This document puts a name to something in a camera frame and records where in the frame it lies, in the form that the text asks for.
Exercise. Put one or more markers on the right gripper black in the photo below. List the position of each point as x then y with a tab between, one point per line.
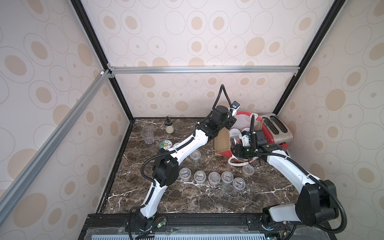
253	139

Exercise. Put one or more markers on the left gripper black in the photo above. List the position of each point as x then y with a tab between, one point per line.
230	120

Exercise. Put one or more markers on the red burlap canvas bag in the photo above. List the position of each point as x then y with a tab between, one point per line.
223	143

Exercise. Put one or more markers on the seed jar yellow label back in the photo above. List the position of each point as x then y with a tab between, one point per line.
248	170

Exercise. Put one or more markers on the seed jar red label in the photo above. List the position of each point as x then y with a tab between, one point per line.
227	178

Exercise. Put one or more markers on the seed jar green label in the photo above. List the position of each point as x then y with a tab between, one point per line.
195	156

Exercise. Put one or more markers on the seed jar sunflower label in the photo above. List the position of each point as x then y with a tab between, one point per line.
166	144

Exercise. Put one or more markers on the seed jar orange label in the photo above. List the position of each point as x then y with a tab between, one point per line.
200	177

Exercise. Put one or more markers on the small jar red label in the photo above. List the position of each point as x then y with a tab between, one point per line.
185	174

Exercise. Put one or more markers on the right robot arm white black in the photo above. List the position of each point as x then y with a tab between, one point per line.
317	205

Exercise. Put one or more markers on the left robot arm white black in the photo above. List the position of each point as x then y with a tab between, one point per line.
162	170

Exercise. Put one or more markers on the wide jar white bottom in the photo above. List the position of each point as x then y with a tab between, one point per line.
235	133

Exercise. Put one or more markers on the red silver toaster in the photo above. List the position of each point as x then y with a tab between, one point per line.
276	131

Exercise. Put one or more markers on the glass sugar jar black lid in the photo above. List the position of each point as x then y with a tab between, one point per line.
169	125

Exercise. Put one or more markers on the clear plastic cup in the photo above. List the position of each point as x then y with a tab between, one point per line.
148	136

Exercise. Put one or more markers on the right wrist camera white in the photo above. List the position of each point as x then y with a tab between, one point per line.
246	139

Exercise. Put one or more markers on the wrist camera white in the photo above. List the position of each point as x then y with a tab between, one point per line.
246	139
234	108

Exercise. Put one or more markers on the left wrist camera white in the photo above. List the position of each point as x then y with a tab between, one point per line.
234	108

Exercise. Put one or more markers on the horizontal aluminium rail back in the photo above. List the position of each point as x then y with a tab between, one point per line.
205	70

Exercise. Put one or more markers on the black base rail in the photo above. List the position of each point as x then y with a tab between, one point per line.
200	226

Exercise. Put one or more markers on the aluminium rail left wall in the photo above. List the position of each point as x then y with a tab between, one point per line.
24	180

